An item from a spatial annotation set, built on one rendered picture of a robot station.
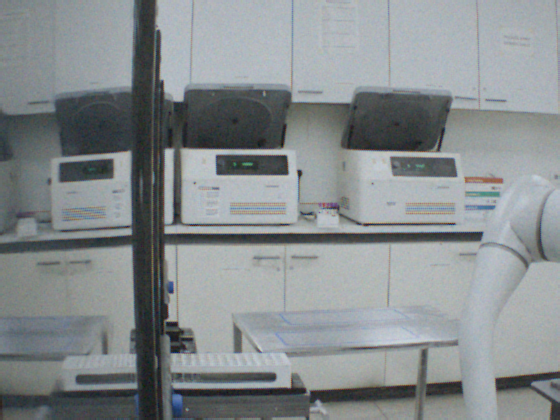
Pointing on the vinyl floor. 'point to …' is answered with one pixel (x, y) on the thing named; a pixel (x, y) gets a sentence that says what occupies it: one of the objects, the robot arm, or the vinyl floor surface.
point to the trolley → (350, 334)
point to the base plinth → (416, 389)
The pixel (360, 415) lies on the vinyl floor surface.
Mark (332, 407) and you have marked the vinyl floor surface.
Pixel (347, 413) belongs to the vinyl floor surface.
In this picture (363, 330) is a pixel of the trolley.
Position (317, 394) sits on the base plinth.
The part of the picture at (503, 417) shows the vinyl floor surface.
